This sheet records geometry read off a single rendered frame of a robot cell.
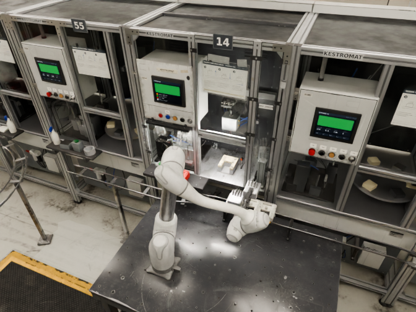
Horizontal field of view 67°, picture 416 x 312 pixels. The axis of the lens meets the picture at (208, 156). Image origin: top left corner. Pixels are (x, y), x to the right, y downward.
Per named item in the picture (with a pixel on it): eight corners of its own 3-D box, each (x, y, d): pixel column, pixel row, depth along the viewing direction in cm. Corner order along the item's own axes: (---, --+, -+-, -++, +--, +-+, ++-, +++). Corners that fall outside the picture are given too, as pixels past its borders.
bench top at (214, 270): (90, 293, 204) (88, 290, 202) (166, 189, 282) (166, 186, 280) (329, 397, 158) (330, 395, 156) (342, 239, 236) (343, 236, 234)
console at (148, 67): (143, 119, 239) (133, 60, 211) (161, 102, 259) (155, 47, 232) (193, 129, 226) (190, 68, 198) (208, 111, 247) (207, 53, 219)
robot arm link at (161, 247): (149, 271, 206) (144, 251, 193) (153, 247, 220) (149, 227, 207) (173, 271, 206) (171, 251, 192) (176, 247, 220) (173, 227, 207)
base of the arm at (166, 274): (174, 283, 205) (174, 278, 201) (145, 272, 212) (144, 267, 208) (186, 260, 218) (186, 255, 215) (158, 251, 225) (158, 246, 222)
